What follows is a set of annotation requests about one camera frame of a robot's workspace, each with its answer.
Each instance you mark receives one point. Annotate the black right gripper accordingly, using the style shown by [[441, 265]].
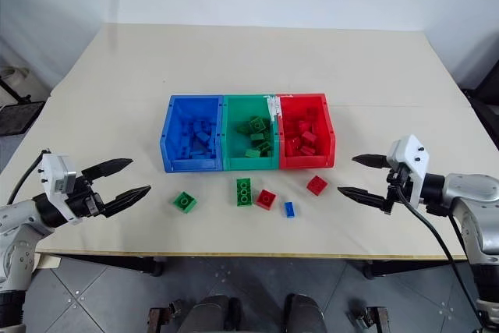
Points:
[[398, 186]]

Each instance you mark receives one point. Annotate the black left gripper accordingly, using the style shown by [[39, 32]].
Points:
[[83, 200]]

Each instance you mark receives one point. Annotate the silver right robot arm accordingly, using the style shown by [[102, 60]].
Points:
[[468, 208]]

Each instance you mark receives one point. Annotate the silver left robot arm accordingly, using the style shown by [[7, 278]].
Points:
[[19, 227]]

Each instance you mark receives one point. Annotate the red square toy brick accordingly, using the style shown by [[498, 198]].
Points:
[[266, 199], [317, 185]]

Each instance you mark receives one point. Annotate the green square toy brick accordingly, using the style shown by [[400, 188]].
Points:
[[185, 202]]

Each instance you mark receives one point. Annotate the red plastic storage bin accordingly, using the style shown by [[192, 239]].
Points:
[[306, 134]]

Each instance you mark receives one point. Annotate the small blue toy brick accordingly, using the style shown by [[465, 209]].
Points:
[[289, 209]]

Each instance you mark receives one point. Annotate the blue plastic storage bin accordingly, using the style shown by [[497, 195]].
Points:
[[193, 134]]

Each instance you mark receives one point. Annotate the black mesh floor mat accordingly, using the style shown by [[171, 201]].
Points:
[[19, 116]]

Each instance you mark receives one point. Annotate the large green toy brick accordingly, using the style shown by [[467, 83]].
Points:
[[257, 125]]

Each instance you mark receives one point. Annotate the green plastic storage bin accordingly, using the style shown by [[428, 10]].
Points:
[[251, 134]]

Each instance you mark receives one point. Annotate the green long toy brick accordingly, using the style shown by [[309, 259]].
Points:
[[243, 192]]

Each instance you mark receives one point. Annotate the black floor stand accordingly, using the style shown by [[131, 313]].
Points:
[[15, 93]]

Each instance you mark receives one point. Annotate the dark equipment beside table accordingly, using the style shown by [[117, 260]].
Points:
[[483, 93]]

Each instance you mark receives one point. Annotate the dark rounded shape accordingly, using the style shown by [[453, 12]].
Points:
[[214, 314], [304, 314]]

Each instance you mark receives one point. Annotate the white round container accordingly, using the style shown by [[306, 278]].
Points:
[[13, 73]]

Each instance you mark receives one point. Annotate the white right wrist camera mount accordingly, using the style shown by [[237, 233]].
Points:
[[411, 161]]

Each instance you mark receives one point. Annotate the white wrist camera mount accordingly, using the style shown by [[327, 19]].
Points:
[[54, 177], [411, 161]]

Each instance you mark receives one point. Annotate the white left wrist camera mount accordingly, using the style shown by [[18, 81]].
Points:
[[54, 177]]

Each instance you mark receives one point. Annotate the black table leg frame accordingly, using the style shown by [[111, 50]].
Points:
[[128, 264], [405, 268]]

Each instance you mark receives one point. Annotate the rusty metal bracket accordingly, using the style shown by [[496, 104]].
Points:
[[161, 316], [372, 316]]

